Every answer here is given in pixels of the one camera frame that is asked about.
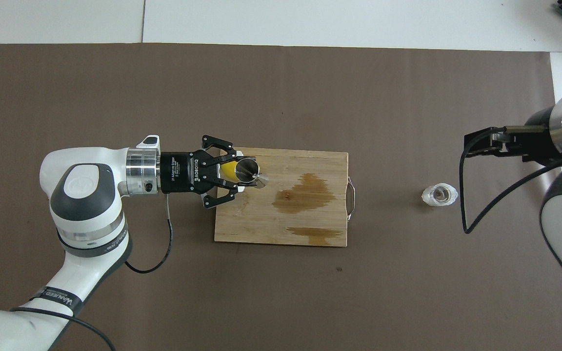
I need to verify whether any steel double jigger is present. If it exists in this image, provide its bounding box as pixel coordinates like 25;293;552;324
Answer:
235;156;268;190

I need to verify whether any brown paper table mat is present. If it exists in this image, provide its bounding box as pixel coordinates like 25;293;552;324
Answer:
0;43;562;351

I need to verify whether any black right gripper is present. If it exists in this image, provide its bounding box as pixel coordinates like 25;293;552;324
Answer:
464;105;562;165

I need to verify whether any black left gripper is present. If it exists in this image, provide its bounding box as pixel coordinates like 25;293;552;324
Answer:
159;135;257;210

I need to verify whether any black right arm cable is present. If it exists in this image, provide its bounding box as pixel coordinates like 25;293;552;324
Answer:
459;126;562;234

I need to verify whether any wooden cutting board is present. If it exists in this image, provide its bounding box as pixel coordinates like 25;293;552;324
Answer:
214;146;357;247

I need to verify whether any yellow lemon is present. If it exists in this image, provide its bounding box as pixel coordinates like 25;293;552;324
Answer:
220;160;239;181

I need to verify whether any clear crinkled glass cup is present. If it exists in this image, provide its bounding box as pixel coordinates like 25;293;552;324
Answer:
421;183;459;207

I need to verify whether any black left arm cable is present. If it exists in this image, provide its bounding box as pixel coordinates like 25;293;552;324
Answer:
10;194;174;351

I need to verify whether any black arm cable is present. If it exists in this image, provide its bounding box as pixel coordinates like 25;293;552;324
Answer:
459;126;562;234
10;194;174;351

